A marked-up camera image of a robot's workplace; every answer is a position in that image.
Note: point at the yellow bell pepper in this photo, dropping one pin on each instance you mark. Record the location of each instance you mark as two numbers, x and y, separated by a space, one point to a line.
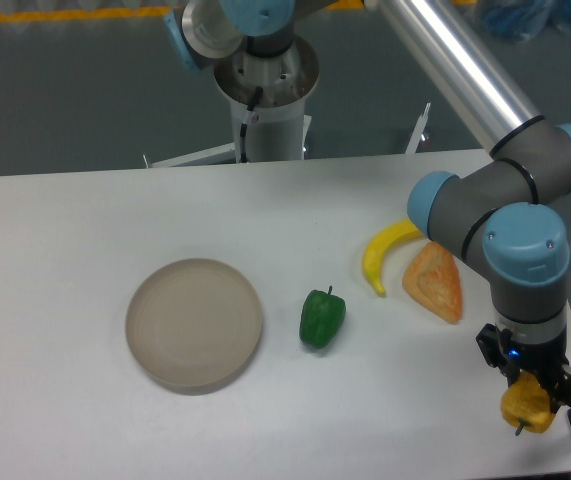
526 405

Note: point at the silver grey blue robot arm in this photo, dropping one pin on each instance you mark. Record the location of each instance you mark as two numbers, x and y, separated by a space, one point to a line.
496 220

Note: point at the green bell pepper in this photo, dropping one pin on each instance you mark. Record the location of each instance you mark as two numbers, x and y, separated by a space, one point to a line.
322 316

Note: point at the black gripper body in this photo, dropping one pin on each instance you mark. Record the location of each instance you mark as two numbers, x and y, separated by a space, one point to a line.
545 360

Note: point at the blue plastic bags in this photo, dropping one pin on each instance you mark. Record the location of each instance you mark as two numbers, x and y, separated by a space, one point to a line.
522 20

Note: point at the beige round plate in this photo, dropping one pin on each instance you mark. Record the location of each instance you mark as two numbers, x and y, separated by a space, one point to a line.
194 325

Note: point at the orange bread slice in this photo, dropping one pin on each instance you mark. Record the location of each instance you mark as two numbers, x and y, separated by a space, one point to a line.
432 279

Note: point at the white frame bracket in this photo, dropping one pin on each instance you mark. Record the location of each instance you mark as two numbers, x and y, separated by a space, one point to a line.
418 135

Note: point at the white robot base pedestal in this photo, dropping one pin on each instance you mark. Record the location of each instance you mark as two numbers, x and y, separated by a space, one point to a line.
267 98

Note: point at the yellow banana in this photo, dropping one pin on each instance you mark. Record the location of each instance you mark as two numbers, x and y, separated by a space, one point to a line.
379 245

